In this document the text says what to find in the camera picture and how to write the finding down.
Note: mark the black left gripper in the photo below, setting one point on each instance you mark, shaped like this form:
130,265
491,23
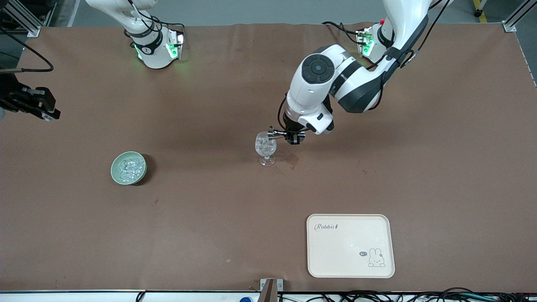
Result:
290,127

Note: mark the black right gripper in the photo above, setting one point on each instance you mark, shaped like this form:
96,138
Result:
13,99

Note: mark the steel double jigger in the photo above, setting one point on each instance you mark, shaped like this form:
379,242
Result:
275,133

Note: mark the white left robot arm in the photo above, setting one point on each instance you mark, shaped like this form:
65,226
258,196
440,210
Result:
319,71

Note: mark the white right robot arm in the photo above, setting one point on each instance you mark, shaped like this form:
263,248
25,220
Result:
155,54

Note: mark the clear stemmed wine glass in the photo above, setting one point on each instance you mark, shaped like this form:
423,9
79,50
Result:
265,147

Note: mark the brown table cover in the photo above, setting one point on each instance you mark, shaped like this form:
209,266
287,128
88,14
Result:
209,105

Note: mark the pale green ceramic bowl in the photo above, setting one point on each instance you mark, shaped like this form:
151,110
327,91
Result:
116,175

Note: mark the cream rabbit print tray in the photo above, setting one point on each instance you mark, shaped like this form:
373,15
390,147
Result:
348,247

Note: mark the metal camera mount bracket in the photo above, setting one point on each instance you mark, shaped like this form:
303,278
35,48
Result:
270,289

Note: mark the white table edge rail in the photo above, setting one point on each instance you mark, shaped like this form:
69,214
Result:
63,297

